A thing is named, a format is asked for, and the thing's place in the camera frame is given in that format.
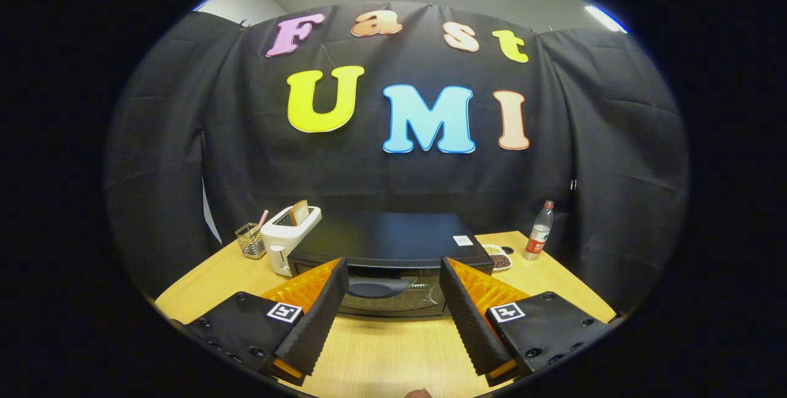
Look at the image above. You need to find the small ceiling light panel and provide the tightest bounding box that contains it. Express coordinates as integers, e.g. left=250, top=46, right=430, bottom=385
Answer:
left=584, top=4, right=629, bottom=34

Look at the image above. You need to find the wire mesh utensil holder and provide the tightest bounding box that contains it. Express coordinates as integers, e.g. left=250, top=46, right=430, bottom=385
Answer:
left=235, top=223, right=266, bottom=260

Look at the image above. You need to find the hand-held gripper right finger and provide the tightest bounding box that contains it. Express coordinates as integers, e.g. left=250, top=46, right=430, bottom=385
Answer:
left=439, top=257, right=612, bottom=386

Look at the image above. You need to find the plastic water bottle red label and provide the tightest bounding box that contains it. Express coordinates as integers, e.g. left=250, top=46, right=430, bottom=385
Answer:
left=524, top=200, right=555, bottom=261

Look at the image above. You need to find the white pop-up toaster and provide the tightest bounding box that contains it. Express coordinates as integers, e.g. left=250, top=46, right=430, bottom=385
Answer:
left=260, top=205, right=322, bottom=277

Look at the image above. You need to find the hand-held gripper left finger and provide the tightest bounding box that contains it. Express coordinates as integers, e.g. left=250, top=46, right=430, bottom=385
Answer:
left=175, top=257, right=349, bottom=386

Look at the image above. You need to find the black toaster oven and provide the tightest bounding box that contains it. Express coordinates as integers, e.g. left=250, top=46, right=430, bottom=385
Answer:
left=287, top=212, right=494, bottom=317

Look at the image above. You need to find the white divided dish of beans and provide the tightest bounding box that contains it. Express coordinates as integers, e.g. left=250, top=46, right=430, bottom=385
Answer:
left=481, top=244, right=512, bottom=273

